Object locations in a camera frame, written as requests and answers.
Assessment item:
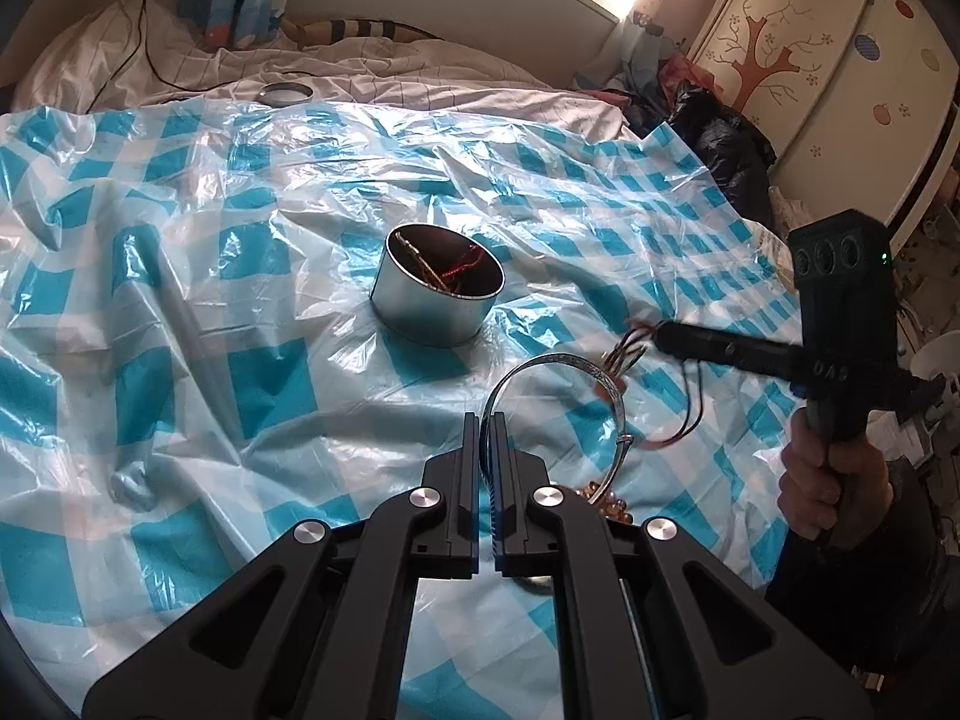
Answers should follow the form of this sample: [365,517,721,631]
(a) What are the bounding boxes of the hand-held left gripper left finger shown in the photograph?
[81,412,481,720]

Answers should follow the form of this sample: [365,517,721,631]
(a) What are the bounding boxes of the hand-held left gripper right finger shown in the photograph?
[490,412,880,720]

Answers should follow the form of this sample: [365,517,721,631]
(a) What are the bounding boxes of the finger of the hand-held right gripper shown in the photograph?
[655,321,809,391]

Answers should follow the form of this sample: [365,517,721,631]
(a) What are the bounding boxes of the amber bead bracelet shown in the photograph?
[576,481,640,535]

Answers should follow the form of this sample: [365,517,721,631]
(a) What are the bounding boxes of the silver bangle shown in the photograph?
[480,351,635,500]

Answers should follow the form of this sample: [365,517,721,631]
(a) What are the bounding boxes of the round metal tin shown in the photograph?
[369,223,505,350]

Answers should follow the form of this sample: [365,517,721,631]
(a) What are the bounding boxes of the red string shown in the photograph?
[431,240,488,293]

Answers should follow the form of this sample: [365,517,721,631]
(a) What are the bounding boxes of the person's right forearm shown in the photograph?
[765,457,960,691]

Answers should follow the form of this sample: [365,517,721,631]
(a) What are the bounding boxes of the person's right hand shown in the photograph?
[776,418,895,542]

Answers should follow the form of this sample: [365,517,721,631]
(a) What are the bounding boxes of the black plastic bag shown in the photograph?
[622,79,778,227]

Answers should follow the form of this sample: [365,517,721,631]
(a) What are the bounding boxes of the blue checkered plastic sheet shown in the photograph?
[0,97,809,720]

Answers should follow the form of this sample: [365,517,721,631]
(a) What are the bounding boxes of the tree print wardrobe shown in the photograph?
[688,0,960,245]

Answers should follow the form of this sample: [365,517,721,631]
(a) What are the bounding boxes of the patterned cloth pile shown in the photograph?
[574,9,702,102]

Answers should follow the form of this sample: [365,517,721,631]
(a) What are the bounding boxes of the white striped bed sheet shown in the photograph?
[13,0,647,145]

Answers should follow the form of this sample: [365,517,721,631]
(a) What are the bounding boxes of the round metal tin lid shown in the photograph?
[257,80,316,107]

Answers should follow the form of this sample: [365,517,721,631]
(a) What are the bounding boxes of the white bed headboard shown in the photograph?
[289,0,625,85]

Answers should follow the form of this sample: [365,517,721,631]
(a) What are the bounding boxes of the striped pillow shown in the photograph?
[281,15,445,47]

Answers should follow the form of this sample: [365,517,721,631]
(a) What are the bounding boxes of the black cable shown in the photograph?
[88,0,197,104]

